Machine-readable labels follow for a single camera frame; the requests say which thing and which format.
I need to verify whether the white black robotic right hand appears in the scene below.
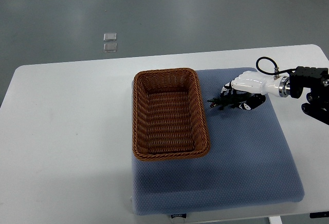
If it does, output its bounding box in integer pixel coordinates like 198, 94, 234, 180
220, 71, 290, 110

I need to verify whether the dark toy crocodile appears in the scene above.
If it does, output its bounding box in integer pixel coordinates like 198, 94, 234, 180
207, 90, 251, 110

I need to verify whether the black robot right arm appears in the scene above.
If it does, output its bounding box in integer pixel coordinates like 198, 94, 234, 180
289, 66, 328, 124

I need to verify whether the brown wicker basket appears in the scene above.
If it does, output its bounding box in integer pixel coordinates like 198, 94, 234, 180
132, 68, 210, 161

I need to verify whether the blue grey cushion mat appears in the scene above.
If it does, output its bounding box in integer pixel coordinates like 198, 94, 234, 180
130, 67, 305, 216

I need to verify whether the white table leg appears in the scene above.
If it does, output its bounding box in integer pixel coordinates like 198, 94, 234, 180
268, 216, 282, 224

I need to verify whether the black table control panel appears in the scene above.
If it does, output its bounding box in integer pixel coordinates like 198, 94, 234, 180
309, 211, 329, 219

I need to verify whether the upper floor outlet plate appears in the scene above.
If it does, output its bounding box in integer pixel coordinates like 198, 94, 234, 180
103, 32, 117, 42

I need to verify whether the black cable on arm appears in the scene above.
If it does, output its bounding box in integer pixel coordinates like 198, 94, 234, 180
255, 56, 299, 79

